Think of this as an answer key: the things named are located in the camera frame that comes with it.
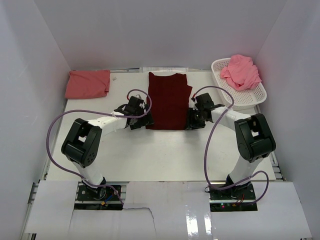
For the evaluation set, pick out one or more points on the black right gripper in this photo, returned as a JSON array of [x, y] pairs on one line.
[[191, 121]]

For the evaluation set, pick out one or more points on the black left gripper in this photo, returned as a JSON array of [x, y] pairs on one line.
[[146, 120]]

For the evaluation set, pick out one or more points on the dark red t-shirt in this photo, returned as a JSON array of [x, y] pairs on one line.
[[170, 101]]

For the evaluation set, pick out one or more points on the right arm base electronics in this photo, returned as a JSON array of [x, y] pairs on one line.
[[232, 199]]

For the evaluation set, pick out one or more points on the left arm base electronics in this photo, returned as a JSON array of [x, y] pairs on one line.
[[101, 198]]

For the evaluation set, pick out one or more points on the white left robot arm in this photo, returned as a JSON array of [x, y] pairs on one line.
[[82, 142]]

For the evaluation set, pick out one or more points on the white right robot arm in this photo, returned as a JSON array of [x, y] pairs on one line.
[[254, 138]]

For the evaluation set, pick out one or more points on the folded salmon t-shirt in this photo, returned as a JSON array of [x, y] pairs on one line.
[[89, 84]]

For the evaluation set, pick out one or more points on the crumpled pink t-shirt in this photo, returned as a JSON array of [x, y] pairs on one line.
[[241, 73]]

